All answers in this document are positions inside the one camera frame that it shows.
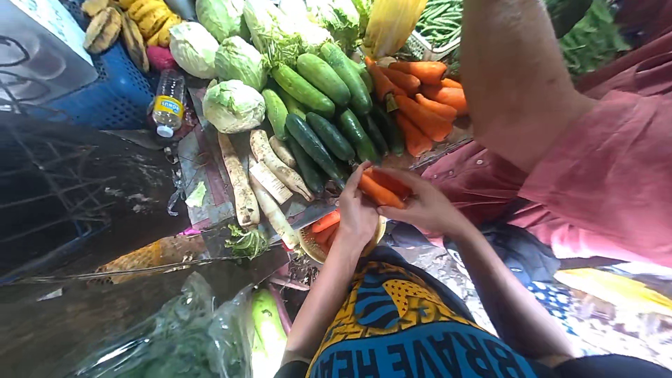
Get bright yellow sheet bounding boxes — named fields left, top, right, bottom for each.
left=553, top=268, right=672, bottom=318

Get orange carrot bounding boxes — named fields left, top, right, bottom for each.
left=358, top=169, right=412, bottom=210

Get short white radish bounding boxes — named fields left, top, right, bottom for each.
left=269, top=135, right=298, bottom=170

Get green leafy sprig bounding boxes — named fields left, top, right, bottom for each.
left=225, top=224, right=271, bottom=260

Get yellow brown woven sack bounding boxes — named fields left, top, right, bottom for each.
left=94, top=233, right=210, bottom=285

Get yellow translucent plastic bag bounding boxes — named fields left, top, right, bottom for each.
left=362, top=0, right=429, bottom=60

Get person's right hand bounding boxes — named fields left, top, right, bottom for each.
left=370, top=167, right=471, bottom=242

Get pile of green beans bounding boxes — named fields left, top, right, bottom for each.
left=415, top=0, right=464, bottom=49

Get white plastic basket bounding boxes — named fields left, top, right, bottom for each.
left=404, top=29, right=462, bottom=63

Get blue white dotted cloth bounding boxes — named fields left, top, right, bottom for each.
left=526, top=281, right=579, bottom=338

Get blue perforated plastic crate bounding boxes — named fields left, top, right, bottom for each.
left=31, top=0, right=161, bottom=131

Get person's left hand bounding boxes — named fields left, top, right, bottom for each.
left=336, top=161, right=379, bottom=256

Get clear bag of green vegetables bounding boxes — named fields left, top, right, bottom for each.
left=71, top=271, right=255, bottom=378

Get dark fabric bag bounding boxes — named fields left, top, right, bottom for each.
left=443, top=223, right=561, bottom=287

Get carrots in small heap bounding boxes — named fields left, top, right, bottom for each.
left=309, top=208, right=342, bottom=253

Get white printed paper card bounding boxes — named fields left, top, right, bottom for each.
left=249, top=161, right=294, bottom=205

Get pale green leaf piece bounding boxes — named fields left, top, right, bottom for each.
left=185, top=181, right=208, bottom=209

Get bunch of brown bananas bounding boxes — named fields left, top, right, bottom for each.
left=81, top=0, right=151, bottom=74

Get pile of dark green cucumbers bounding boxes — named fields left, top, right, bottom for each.
left=285, top=103, right=405, bottom=194

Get dark metal wire rack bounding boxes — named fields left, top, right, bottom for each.
left=0, top=107, right=112, bottom=284

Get round pale green cabbage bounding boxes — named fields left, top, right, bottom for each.
left=202, top=79, right=266, bottom=134
left=169, top=21, right=220, bottom=80
left=215, top=36, right=270, bottom=91
left=195, top=0, right=247, bottom=43

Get white foam box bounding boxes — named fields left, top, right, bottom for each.
left=0, top=0, right=99, bottom=107

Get pile of dark leafy greens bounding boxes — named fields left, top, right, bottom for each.
left=543, top=0, right=632, bottom=81

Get grey worn sheet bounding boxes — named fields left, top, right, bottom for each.
left=177, top=86, right=341, bottom=259

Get pile of orange carrots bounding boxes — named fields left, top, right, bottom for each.
left=364, top=56, right=469, bottom=158

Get pile of leafy napa cabbages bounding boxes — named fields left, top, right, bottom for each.
left=243, top=0, right=375, bottom=68

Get pile of light green cucumbers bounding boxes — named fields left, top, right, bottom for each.
left=262, top=41, right=375, bottom=141

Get round yellow basket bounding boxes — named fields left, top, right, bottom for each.
left=298, top=208, right=387, bottom=265

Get person's right forearm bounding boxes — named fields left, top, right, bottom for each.
left=449, top=223, right=577, bottom=362

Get clear bottle with yellow label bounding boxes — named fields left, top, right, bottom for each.
left=152, top=69, right=186, bottom=139

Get long light green vegetable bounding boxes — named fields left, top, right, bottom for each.
left=251, top=287, right=288, bottom=378

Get long white radish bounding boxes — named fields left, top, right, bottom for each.
left=217, top=131, right=261, bottom=228
left=248, top=154, right=300, bottom=251
left=249, top=129, right=315, bottom=202

